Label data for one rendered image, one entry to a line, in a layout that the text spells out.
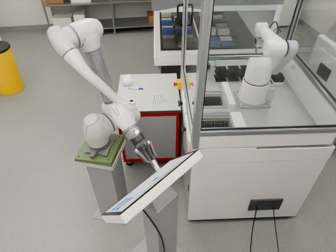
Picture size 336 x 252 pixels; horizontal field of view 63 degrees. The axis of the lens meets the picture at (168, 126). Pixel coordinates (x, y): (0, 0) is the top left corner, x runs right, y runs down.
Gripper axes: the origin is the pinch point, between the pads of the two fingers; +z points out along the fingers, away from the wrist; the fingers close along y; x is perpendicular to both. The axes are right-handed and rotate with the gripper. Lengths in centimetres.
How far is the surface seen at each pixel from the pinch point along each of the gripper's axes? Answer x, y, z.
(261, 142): -18, 63, 28
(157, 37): 63, 109, -90
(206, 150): 2.4, 37.7, 13.1
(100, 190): 84, -12, 0
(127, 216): -25.4, -36.3, 6.4
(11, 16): 396, 114, -360
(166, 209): -11.1, -14.0, 19.4
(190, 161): -25.5, 4.9, 5.6
